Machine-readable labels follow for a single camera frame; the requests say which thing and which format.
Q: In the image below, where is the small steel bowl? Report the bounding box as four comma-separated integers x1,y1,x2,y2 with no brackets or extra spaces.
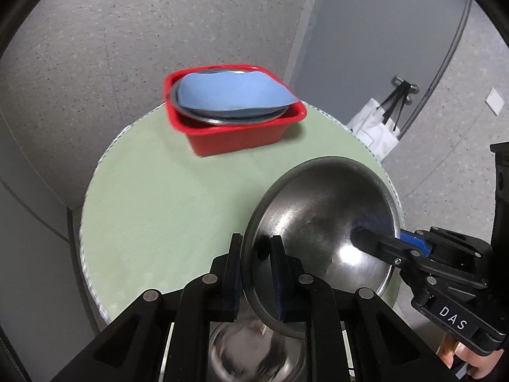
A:
207,318,305,381

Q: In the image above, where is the medium steel bowl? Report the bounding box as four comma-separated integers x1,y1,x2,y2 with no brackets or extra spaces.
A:
241,156,401,339

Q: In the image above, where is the large steel plate bowl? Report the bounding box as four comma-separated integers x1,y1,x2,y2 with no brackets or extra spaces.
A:
171,69,289,125

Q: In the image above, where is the blue square plastic bowl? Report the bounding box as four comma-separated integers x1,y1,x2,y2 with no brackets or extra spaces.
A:
177,71,298,112

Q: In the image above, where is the right hand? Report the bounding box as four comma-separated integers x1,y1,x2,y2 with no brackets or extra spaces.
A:
436,334,508,380

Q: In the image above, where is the green woven table mat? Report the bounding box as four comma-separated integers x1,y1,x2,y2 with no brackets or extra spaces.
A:
79,106,390,322

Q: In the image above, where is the white tote bag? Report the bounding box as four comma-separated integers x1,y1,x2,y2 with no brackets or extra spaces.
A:
347,98,400,161

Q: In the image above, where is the red plastic tub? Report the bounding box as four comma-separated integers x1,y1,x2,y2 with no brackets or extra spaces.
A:
163,66,307,157

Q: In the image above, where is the grey door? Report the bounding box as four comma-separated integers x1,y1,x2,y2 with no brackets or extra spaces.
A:
292,0,471,131

